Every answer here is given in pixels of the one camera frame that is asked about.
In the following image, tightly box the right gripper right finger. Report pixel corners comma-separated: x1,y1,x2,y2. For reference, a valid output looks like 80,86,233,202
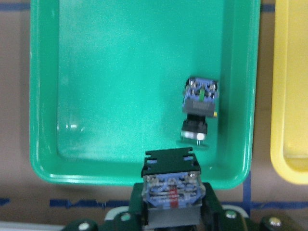
201,182,224,231

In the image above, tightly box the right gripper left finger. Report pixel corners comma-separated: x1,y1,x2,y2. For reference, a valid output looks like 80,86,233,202
128,183,148,231

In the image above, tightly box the yellow plastic tray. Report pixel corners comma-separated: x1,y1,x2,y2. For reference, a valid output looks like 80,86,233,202
270,0,308,185

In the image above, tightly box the green plastic tray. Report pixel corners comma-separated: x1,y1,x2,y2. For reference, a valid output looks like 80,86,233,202
29,0,261,189

